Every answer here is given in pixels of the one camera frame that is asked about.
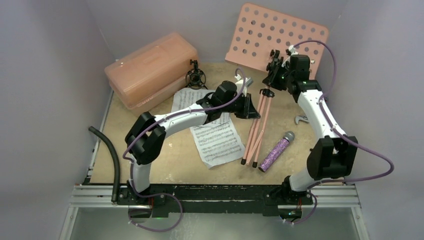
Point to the aluminium frame profile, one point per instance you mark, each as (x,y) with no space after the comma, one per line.
(93,196)

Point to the upper sheet music page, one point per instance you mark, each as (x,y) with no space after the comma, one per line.
(187,96)

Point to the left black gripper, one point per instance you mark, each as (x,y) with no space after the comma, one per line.
(247,111)

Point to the pink music stand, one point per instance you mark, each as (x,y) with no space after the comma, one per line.
(258,32)

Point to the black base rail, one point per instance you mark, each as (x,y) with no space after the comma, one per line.
(161,200)

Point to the small metal wrench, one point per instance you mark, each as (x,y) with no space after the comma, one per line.
(301,118)

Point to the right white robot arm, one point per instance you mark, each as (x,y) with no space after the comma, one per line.
(332,157)

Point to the purple glitter microphone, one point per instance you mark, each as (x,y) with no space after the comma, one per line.
(276,152)

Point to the black microphone shock mount stand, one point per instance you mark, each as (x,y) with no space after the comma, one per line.
(195,78)

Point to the sheet music page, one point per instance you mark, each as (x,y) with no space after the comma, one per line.
(187,96)
(218,145)

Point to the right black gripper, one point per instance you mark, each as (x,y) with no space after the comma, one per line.
(276,71)

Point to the pink translucent storage box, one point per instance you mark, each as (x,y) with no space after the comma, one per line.
(148,76)

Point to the lower sheet music page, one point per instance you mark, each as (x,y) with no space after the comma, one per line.
(218,145)

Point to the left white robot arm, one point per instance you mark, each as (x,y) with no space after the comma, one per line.
(146,137)

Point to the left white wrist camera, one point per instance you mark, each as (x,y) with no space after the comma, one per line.
(243,82)

